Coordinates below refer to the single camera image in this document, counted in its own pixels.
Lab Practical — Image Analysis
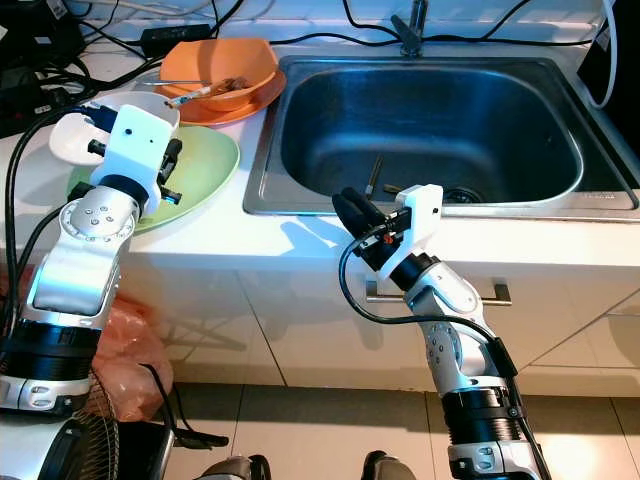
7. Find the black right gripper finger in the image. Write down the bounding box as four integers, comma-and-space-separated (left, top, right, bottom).
348, 186, 396, 231
332, 190, 383, 246

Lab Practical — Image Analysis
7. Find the white ribbed bowl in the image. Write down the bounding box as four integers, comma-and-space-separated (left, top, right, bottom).
50, 92, 181, 169

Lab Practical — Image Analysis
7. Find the light green plate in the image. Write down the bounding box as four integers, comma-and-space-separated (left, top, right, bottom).
67, 125, 241, 236

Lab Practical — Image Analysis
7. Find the silver metal fork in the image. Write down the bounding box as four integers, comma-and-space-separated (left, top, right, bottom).
145, 78, 221, 93

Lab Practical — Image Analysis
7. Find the orange plate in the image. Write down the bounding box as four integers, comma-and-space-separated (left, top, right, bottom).
157, 72, 286, 128

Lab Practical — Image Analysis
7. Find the stainless steel sink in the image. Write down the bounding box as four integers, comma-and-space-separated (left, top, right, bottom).
242, 55, 640, 223

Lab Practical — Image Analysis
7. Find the white sink cabinet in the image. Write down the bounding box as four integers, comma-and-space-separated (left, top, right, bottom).
0, 225, 640, 396

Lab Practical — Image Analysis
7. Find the orange square bowl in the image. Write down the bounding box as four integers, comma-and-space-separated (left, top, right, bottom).
160, 38, 279, 111

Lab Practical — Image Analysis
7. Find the black power adapter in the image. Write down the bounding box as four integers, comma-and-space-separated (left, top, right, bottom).
140, 25, 211, 56

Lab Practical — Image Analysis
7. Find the black power strip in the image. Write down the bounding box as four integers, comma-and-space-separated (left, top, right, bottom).
0, 85, 76, 141

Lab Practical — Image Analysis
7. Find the chrome sink faucet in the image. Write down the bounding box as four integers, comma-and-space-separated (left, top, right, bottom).
390, 0, 429, 59

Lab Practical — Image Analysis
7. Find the black box device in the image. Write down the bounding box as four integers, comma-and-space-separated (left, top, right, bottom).
0, 0, 86, 71

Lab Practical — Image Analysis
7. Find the pink plastic bag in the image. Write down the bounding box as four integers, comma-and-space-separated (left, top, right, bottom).
100, 290, 176, 421

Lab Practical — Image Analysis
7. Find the dark grey robot left leg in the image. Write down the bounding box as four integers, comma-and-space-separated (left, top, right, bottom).
200, 455, 271, 480

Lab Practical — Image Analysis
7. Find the grey Milux standing fan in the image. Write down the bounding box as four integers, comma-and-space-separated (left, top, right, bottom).
85, 370, 176, 480

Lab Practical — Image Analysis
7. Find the black countertop appliance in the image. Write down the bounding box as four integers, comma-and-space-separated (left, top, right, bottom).
578, 0, 640, 111

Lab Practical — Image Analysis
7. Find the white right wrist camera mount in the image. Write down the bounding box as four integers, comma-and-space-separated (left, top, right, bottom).
385, 183, 444, 273

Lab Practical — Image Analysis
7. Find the patterned handle utensil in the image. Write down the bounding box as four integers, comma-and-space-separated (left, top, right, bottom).
165, 85, 221, 109

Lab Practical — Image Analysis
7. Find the silver bar door handle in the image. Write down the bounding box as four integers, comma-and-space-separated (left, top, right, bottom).
365, 280, 513, 306

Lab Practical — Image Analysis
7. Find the long black power cable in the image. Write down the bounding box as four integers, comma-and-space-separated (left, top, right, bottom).
265, 32, 581, 49

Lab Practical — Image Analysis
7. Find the black fan cord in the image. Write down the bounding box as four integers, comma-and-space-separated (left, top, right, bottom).
140, 365, 231, 451

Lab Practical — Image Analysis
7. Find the white appliance cable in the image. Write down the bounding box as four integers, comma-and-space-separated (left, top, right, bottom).
592, 0, 623, 109

